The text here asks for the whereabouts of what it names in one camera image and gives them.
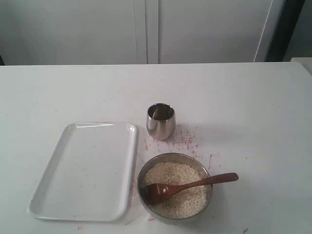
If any brown wooden spoon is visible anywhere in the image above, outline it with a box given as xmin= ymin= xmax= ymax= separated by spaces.
xmin=142 ymin=173 xmax=239 ymax=205

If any stainless steel cup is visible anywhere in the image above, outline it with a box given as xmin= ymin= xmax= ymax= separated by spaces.
xmin=146 ymin=103 xmax=176 ymax=141

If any steel bowl of rice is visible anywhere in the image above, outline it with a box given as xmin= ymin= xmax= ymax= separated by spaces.
xmin=137 ymin=153 xmax=213 ymax=224

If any white rectangular plastic tray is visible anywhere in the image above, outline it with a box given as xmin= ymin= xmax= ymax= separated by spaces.
xmin=28 ymin=122 xmax=137 ymax=222

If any white cabinet behind table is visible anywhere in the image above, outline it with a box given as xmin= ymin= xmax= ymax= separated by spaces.
xmin=0 ymin=0 xmax=283 ymax=65

